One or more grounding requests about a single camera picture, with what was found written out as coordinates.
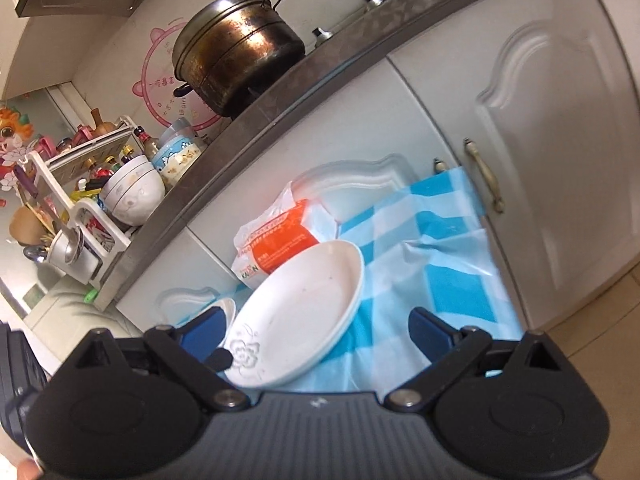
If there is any blue floral bowl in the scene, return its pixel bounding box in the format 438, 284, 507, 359
150, 136, 208, 187

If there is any white floral plate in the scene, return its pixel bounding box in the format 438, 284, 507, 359
222, 240, 366, 390

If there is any metal steamer pot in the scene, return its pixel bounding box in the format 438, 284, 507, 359
171, 0, 307, 120

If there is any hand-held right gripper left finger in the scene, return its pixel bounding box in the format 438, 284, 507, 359
70, 305, 251, 411

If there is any steel-edged kitchen counter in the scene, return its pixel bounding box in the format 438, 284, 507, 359
92, 0, 596, 311

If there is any white plastic storage rack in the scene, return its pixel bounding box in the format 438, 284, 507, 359
15, 115, 146, 286

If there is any pink round wall sticker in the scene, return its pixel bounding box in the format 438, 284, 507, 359
140, 20, 226, 133

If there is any white gold-rimmed bowl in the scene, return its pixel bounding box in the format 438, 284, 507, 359
111, 155, 152, 183
99, 167, 166, 227

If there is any dark sauce bottle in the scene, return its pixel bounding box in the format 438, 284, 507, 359
135, 127, 159, 159

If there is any brass cabinet handle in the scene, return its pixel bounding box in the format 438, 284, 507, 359
462, 137, 506, 214

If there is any white cabinet door with handle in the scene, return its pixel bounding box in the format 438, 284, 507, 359
390, 0, 640, 333

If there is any wooden scoop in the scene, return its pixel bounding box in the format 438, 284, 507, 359
10, 205, 56, 247

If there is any small white dish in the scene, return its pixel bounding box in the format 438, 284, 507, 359
187, 297, 237, 333

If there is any brown bottle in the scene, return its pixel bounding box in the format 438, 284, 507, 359
90, 107, 119, 136

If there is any orange cartoon sticker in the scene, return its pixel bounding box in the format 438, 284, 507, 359
0, 105, 39, 192

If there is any pale grey appliance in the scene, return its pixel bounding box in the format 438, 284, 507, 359
27, 275, 143, 343

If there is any white embossed cabinet door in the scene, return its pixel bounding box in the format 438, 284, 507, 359
182, 55, 463, 281
117, 230, 251, 331

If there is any metal ladle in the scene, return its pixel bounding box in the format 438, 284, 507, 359
22, 227, 86, 267

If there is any blue white checkered cloth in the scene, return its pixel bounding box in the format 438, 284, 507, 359
180, 165, 526, 396

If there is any orange package in plastic bag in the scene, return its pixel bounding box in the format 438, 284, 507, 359
232, 180, 346, 291

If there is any dark ribbed object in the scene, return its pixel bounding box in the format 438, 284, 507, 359
0, 326, 47, 461

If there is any light blue bowl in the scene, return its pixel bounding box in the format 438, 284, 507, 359
159, 117, 202, 147

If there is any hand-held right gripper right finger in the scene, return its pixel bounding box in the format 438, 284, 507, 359
382, 306, 563, 411

